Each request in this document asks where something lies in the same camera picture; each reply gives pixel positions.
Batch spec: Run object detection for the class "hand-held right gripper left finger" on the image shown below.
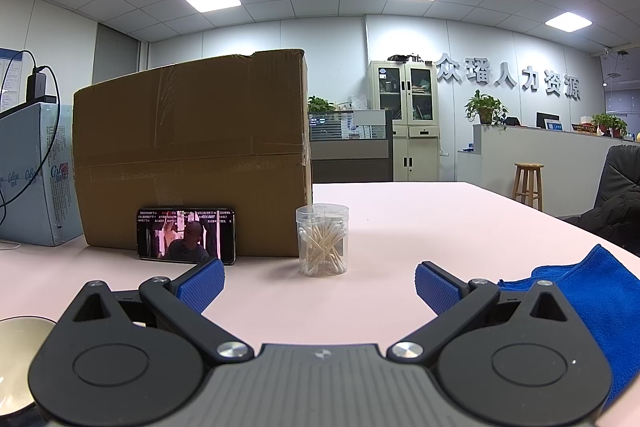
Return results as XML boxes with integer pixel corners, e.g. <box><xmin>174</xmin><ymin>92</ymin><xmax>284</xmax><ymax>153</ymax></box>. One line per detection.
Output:
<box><xmin>56</xmin><ymin>256</ymin><xmax>254</xmax><ymax>364</ymax></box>

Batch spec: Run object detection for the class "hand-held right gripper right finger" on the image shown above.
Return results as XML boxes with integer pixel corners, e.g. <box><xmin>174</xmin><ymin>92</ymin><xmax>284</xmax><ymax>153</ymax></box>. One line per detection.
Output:
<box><xmin>386</xmin><ymin>260</ymin><xmax>587</xmax><ymax>364</ymax></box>

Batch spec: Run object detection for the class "white round bowl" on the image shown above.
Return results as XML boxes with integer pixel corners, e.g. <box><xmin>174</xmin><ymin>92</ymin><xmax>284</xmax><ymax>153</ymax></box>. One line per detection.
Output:
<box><xmin>0</xmin><ymin>317</ymin><xmax>57</xmax><ymax>414</ymax></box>

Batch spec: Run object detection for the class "black smartphone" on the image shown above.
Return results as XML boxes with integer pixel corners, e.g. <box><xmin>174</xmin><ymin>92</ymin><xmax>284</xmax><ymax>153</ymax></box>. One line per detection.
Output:
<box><xmin>135</xmin><ymin>207</ymin><xmax>237</xmax><ymax>266</ymax></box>

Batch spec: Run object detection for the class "clear jar of cotton swabs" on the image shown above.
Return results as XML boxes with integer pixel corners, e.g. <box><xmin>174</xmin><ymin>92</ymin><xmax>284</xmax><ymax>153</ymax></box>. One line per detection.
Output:
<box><xmin>294</xmin><ymin>203</ymin><xmax>350</xmax><ymax>277</ymax></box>

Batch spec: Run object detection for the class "wooden stool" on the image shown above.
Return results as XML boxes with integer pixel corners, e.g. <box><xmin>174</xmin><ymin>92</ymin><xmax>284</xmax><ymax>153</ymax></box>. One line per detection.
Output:
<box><xmin>513</xmin><ymin>162</ymin><xmax>545</xmax><ymax>212</ymax></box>

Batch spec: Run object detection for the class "brown cardboard box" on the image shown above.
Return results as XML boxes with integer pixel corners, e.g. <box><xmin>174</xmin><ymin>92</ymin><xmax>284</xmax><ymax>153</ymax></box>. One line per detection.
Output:
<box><xmin>72</xmin><ymin>48</ymin><xmax>315</xmax><ymax>259</ymax></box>

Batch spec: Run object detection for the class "blue microfiber cloth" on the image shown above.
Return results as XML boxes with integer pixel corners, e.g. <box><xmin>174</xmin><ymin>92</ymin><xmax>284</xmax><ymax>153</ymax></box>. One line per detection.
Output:
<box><xmin>497</xmin><ymin>244</ymin><xmax>640</xmax><ymax>414</ymax></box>

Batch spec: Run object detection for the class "beige metal cabinet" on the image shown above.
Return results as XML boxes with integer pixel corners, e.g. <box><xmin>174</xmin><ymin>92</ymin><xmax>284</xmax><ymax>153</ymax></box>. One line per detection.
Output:
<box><xmin>367</xmin><ymin>59</ymin><xmax>441</xmax><ymax>182</ymax></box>

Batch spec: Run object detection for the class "white reception counter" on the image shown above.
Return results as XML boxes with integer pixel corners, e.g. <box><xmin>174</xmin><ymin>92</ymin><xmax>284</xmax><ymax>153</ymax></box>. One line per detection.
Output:
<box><xmin>472</xmin><ymin>123</ymin><xmax>640</xmax><ymax>221</ymax></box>

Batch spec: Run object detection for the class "grey office partition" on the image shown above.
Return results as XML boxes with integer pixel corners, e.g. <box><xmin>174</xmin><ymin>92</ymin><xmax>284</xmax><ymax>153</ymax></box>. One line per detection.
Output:
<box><xmin>307</xmin><ymin>109</ymin><xmax>394</xmax><ymax>184</ymax></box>

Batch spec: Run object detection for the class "green potted plant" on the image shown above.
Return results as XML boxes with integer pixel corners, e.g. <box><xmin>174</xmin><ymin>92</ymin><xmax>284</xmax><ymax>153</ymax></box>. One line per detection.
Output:
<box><xmin>464</xmin><ymin>89</ymin><xmax>509</xmax><ymax>126</ymax></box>
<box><xmin>307</xmin><ymin>95</ymin><xmax>337</xmax><ymax>114</ymax></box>
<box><xmin>591</xmin><ymin>112</ymin><xmax>629</xmax><ymax>138</ymax></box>

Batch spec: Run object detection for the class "light blue printed carton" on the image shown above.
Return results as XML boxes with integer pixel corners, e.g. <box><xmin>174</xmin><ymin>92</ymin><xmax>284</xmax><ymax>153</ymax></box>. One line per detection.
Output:
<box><xmin>0</xmin><ymin>102</ymin><xmax>85</xmax><ymax>248</ymax></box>

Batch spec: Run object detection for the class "black office chair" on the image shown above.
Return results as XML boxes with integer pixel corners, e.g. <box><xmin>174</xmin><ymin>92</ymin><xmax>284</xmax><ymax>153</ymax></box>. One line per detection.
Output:
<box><xmin>564</xmin><ymin>144</ymin><xmax>640</xmax><ymax>254</ymax></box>

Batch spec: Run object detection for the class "grey window blind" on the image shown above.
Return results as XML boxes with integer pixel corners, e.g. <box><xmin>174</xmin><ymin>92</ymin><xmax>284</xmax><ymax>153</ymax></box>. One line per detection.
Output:
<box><xmin>94</xmin><ymin>22</ymin><xmax>139</xmax><ymax>86</ymax></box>

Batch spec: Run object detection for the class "black power adapter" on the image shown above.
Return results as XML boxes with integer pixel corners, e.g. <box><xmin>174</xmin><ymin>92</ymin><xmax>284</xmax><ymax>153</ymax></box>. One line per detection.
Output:
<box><xmin>27</xmin><ymin>66</ymin><xmax>57</xmax><ymax>104</ymax></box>

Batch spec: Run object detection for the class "black cable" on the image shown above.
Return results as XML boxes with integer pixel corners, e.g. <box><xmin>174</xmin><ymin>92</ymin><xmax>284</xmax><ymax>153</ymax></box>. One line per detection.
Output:
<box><xmin>0</xmin><ymin>49</ymin><xmax>65</xmax><ymax>229</ymax></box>

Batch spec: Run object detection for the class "silver wall lettering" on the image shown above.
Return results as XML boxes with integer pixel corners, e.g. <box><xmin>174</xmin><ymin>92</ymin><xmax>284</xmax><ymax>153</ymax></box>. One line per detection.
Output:
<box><xmin>434</xmin><ymin>51</ymin><xmax>582</xmax><ymax>101</ymax></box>

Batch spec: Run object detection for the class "blue wall poster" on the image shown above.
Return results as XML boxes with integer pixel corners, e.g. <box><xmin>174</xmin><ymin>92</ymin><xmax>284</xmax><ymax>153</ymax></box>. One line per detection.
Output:
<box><xmin>0</xmin><ymin>48</ymin><xmax>27</xmax><ymax>114</ymax></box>

